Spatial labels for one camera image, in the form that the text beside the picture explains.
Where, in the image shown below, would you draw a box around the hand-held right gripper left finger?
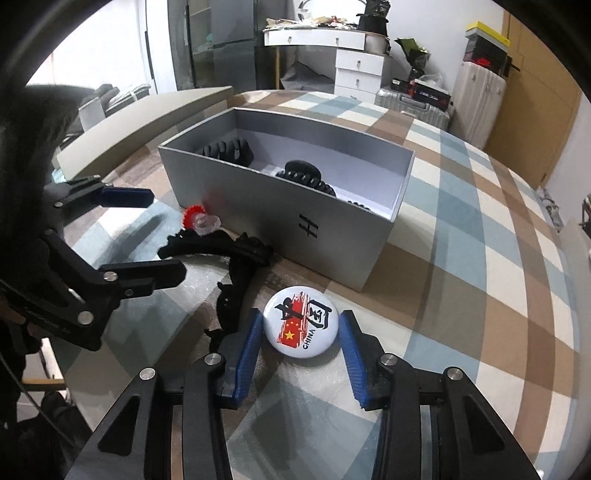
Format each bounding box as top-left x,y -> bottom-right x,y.
65,308 -> 266,480

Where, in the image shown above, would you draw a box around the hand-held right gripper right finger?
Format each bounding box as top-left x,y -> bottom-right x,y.
339,310 -> 541,480

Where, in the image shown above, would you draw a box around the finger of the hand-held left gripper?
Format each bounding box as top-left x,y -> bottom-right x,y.
28,231 -> 188,352
44,178 -> 155,217

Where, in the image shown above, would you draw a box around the white round badge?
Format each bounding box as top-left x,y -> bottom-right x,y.
263,286 -> 341,360

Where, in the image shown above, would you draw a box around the black wavy hair clip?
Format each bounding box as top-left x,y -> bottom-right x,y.
159,228 -> 274,266
207,258 -> 262,354

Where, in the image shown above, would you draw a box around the red toy ring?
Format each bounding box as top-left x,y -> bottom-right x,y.
181,205 -> 222,234

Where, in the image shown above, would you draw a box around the black ribbed hair clip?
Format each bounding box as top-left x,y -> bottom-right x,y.
201,137 -> 254,167

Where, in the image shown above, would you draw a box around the silver cardboard box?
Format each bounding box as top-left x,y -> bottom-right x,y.
158,107 -> 416,292

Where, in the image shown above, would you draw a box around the black coil hair tie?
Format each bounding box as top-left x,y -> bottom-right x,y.
318,182 -> 372,212

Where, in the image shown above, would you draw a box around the black claw hair clip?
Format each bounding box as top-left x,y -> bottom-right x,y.
276,159 -> 324,190

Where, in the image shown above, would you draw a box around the grey box lid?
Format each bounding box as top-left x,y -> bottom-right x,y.
55,86 -> 234,178

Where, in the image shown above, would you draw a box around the plaid bedsheet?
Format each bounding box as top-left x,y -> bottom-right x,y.
60,88 -> 591,480

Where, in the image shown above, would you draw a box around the glass door cabinet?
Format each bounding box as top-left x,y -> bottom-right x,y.
148,0 -> 213,93

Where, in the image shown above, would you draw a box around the dark grey refrigerator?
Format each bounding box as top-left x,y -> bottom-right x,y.
210,0 -> 278,90

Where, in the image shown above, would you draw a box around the grey plastic bag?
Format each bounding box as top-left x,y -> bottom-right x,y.
281,62 -> 335,95

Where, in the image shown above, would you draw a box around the grey slippers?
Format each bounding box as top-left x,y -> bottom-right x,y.
538,185 -> 565,229

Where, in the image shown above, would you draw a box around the pile of dresser clutter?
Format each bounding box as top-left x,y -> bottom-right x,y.
265,16 -> 365,33

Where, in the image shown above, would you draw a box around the silver suitcase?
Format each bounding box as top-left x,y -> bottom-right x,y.
375,88 -> 455,134

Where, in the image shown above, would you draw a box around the white dressing table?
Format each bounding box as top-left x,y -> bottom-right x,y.
263,25 -> 391,102

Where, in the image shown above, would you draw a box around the black shoe box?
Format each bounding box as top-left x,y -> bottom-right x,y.
392,78 -> 452,101

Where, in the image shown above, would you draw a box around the white suitcase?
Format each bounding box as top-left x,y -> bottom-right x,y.
454,60 -> 509,149

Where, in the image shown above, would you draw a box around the black bag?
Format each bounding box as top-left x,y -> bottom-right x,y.
358,0 -> 393,35

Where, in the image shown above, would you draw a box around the black wrapped bouquet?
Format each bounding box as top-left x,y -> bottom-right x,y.
394,37 -> 432,86

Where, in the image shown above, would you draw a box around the wooden door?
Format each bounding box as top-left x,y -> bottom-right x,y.
482,9 -> 583,188

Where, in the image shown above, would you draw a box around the black and red box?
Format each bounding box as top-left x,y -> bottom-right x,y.
463,37 -> 509,75

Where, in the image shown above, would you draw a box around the yellow lid box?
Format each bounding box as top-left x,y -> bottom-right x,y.
465,21 -> 512,49

